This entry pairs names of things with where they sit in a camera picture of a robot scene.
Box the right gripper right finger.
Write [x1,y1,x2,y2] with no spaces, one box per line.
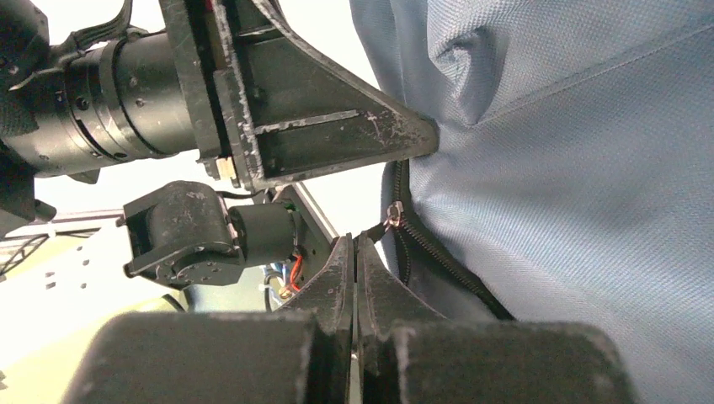
[355,235,639,403]

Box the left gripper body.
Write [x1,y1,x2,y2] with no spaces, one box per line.
[1,1,235,184]

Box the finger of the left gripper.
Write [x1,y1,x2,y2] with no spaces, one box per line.
[212,1,439,190]

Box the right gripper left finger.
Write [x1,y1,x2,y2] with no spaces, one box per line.
[62,236,354,403]

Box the blue student backpack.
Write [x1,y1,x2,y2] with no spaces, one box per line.
[350,1,713,403]

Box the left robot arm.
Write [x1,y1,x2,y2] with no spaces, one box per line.
[1,1,438,403]

